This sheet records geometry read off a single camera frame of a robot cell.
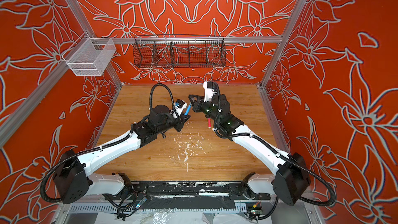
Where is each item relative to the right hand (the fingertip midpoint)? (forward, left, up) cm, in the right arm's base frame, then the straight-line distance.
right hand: (185, 99), depth 71 cm
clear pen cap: (-2, -2, -1) cm, 3 cm away
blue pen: (-3, -1, -4) cm, 5 cm away
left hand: (-1, -1, -8) cm, 8 cm away
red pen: (+5, -13, -31) cm, 34 cm away
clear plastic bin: (+34, +59, +2) cm, 68 cm away
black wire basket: (+44, +8, -2) cm, 45 cm away
